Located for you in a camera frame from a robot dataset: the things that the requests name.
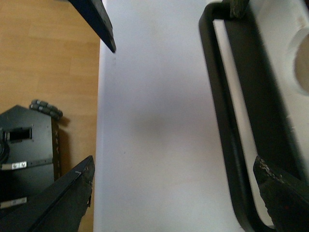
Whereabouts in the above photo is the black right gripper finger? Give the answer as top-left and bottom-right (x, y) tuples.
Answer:
(0, 156), (95, 232)
(253, 156), (309, 232)

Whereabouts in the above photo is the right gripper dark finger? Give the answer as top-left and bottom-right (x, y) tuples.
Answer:
(69, 0), (116, 53)
(222, 0), (250, 19)

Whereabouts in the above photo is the white drawer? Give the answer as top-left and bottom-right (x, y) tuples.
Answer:
(212, 0), (309, 228)

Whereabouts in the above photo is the black drawer handle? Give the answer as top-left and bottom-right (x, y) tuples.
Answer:
(198, 0), (307, 232)

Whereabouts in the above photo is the grey omni wheel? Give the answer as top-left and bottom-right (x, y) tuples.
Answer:
(29, 99), (63, 121)

